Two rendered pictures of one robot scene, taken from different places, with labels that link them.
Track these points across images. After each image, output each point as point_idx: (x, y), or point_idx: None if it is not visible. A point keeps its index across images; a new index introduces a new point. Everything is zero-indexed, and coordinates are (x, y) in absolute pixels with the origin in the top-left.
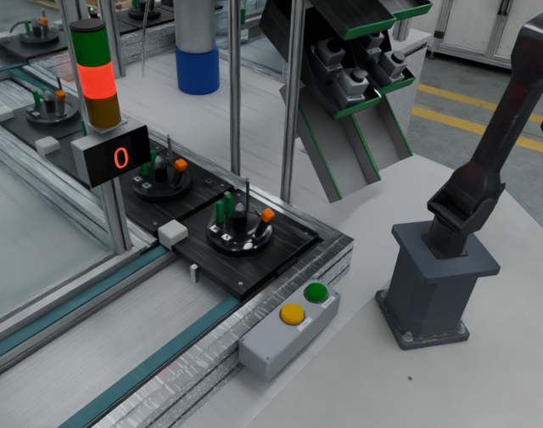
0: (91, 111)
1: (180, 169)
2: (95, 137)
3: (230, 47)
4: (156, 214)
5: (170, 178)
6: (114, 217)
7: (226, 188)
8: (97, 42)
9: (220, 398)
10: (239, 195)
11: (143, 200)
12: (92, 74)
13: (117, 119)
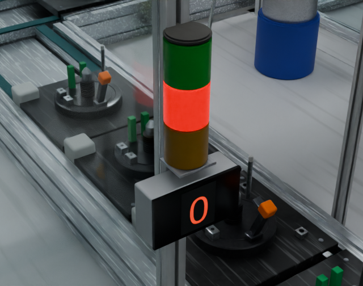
0: (170, 146)
1: (266, 215)
2: (168, 180)
3: (361, 45)
4: (222, 276)
5: (245, 221)
6: (169, 284)
7: (328, 245)
8: (199, 58)
9: None
10: (347, 261)
11: (205, 250)
12: (184, 99)
13: (203, 158)
